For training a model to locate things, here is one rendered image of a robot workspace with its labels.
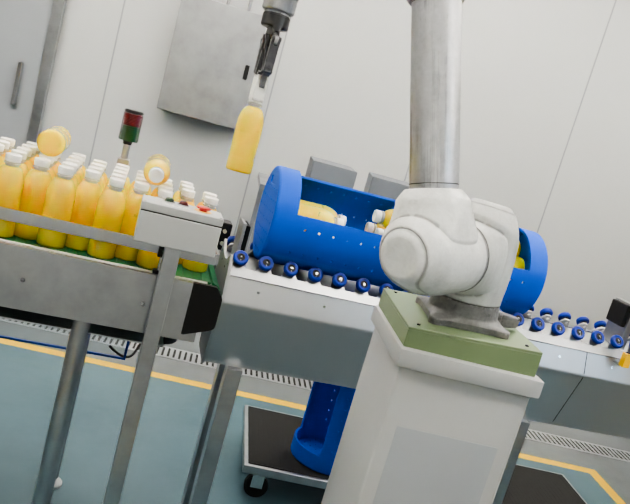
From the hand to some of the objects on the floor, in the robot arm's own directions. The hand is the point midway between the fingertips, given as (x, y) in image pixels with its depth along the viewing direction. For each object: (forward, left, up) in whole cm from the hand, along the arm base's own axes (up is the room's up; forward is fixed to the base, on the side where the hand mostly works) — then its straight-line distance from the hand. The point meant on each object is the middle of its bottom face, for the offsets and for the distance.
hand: (258, 88), depth 196 cm
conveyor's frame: (-6, +86, -139) cm, 164 cm away
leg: (+2, -7, -143) cm, 144 cm away
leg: (+16, -5, -143) cm, 144 cm away
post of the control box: (-24, +16, -142) cm, 145 cm away
